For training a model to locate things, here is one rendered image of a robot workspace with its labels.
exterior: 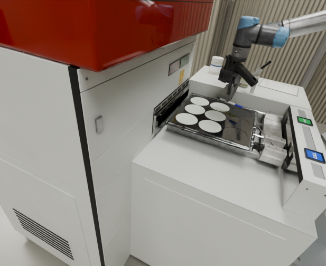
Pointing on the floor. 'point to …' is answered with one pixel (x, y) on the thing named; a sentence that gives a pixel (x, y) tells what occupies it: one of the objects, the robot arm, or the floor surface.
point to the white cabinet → (203, 228)
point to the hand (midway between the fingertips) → (229, 100)
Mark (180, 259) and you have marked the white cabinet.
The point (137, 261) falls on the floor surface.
